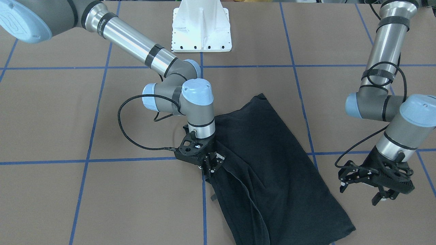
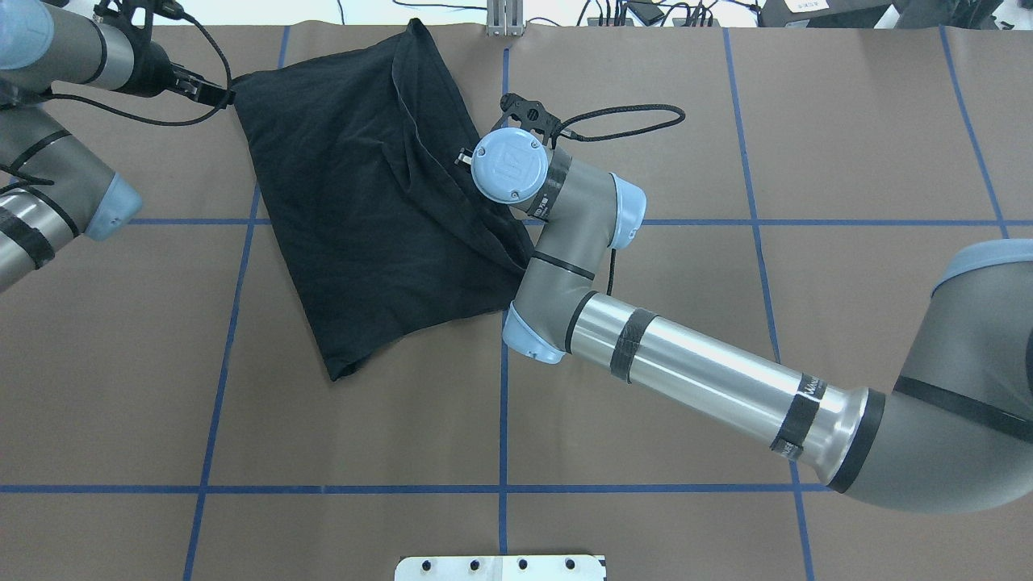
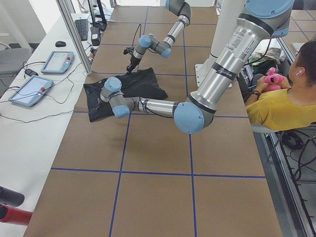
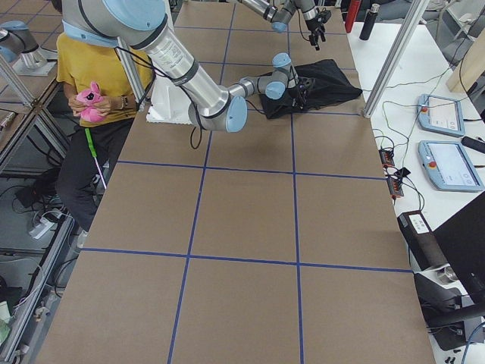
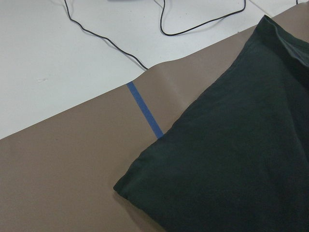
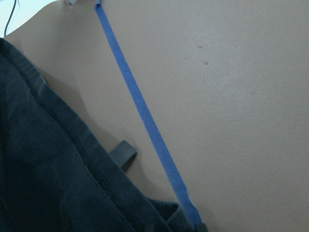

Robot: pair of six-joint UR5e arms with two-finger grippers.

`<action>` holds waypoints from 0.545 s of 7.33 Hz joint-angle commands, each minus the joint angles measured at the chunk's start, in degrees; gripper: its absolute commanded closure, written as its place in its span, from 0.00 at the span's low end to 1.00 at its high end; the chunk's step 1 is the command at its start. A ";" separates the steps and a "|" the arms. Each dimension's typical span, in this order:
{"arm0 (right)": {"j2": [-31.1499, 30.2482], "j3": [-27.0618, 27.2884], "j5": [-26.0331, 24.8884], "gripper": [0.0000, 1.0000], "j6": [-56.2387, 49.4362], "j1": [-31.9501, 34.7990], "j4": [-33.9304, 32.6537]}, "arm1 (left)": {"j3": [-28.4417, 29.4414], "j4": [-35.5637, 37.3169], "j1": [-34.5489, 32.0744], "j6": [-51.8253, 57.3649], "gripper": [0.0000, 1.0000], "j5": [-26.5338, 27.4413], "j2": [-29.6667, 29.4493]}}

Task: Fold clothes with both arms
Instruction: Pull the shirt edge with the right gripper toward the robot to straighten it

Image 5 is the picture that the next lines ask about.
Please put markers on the black graphic t-shirt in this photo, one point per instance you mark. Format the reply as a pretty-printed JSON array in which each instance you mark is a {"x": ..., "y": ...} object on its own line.
[{"x": 237, "y": 160}]

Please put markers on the brown paper table cover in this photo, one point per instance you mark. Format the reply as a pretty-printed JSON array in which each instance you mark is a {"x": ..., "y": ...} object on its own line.
[{"x": 59, "y": 175}]

